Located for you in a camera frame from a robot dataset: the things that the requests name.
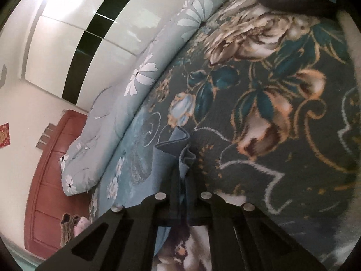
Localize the blue knit cardigan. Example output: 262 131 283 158
154 126 198 260

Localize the light blue daisy quilt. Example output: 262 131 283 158
59 0 249 196

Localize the pink soft item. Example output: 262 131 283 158
74 216 90 236

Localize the red wooden headboard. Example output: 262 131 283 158
24 110 93 260

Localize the white wardrobe black stripe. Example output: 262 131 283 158
20 0 204 113

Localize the brown patterned cloth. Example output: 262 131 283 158
60 212 82 243

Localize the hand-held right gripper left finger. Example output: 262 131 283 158
35 158 184 271

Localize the grey wall fixture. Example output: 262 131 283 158
36 124 57 149

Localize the red wall decoration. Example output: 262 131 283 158
0 123 10 149

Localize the green floral blanket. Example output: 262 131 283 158
90 0 361 271

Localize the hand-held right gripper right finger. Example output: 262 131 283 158
186 160 328 271

